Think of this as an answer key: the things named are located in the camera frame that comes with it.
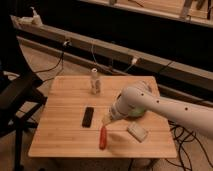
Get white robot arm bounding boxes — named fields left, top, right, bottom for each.
left=103, top=86, right=213, bottom=139

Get black rectangular remote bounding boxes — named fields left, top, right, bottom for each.
left=82, top=107, right=94, bottom=127

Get green bowl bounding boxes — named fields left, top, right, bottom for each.
left=115, top=92, right=146, bottom=118

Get small white bottle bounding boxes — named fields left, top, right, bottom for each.
left=90, top=68, right=101, bottom=94

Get wooden table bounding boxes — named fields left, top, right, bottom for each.
left=28, top=76, right=177, bottom=158

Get black chair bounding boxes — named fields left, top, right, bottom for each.
left=0, top=73, right=47, bottom=171

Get white spray bottle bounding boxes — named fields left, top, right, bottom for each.
left=31, top=7, right=43, bottom=26

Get grey long rail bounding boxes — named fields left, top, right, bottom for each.
left=12, top=16, right=213, bottom=84

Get black floor cables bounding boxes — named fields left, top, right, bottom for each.
left=166, top=119, right=213, bottom=171

